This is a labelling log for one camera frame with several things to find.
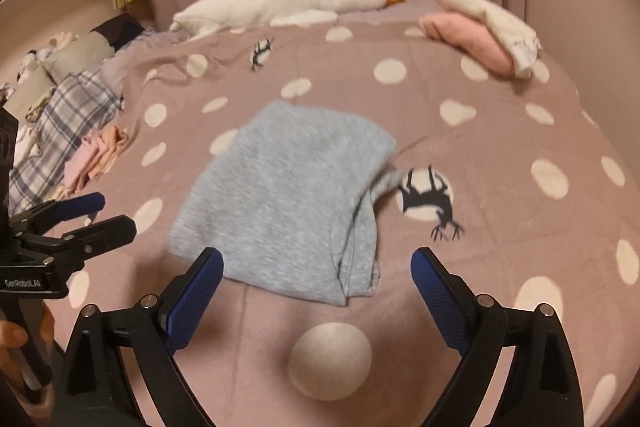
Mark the folded pink garment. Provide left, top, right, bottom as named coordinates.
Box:
left=418, top=12, right=514, bottom=77

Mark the blue plaid cloth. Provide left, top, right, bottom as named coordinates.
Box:
left=9, top=67, right=120, bottom=215

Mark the folded cream white garment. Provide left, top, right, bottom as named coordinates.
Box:
left=435, top=0, right=542, bottom=79

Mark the person's left hand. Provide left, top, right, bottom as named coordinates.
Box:
left=1, top=299, right=53, bottom=391

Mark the grey New York sweatshirt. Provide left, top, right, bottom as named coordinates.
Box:
left=168, top=101, right=401, bottom=306

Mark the grey and black pillow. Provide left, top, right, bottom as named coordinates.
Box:
left=40, top=13, right=144, bottom=84

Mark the white goose plush toy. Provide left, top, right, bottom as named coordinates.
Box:
left=169, top=0, right=405, bottom=39

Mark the pink and orange clothes pile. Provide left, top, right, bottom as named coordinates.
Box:
left=63, top=124, right=129, bottom=194

